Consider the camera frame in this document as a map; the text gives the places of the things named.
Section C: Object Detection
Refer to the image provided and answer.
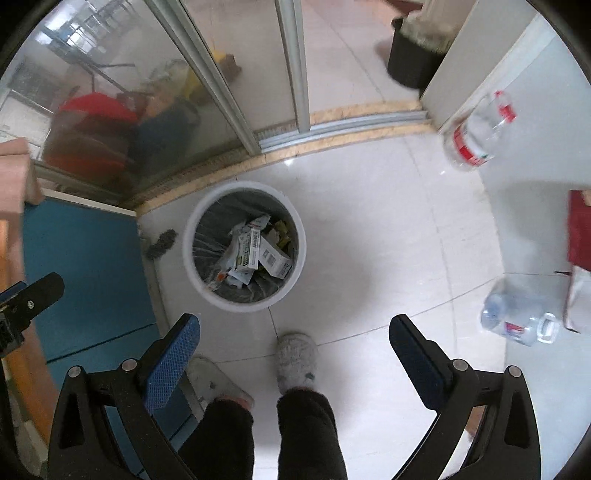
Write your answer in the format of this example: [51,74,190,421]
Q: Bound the clear white label bag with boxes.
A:
[205,247,254,291]

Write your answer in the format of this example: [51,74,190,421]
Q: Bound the green white medicine box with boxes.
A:
[235,229,262,271]

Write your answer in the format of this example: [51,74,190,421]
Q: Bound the long white pink toothpaste box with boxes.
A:
[259,237,293,280]

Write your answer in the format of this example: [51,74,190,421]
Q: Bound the red white snack bag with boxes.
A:
[231,214,270,234]

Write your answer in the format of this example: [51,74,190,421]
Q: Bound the white round trash bin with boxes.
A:
[182,181,307,313]

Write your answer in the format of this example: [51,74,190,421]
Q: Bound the grey fluffy left slipper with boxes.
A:
[186,356,254,411]

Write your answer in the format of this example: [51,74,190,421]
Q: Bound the grey fluffy slipper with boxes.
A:
[186,356,254,411]
[276,333,318,395]

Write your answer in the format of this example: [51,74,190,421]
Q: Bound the blue cabinet door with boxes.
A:
[23,199,158,369]

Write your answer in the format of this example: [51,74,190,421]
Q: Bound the small clear water bottle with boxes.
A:
[480,277,561,346]

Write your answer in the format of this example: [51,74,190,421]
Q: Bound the person's black trouser legs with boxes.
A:
[178,389,348,479]

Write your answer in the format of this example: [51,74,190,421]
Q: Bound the green white checkered tablecloth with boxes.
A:
[0,138,44,229]

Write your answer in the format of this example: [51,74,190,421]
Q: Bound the grey fluffy right slipper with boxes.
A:
[276,333,318,395]

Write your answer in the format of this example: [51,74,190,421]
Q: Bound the glass sliding door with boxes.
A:
[1,1,426,200]

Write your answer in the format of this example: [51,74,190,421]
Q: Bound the clear bottle red label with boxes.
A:
[444,90,517,170]

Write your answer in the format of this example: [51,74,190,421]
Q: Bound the black plant pot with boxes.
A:
[387,12,459,93]

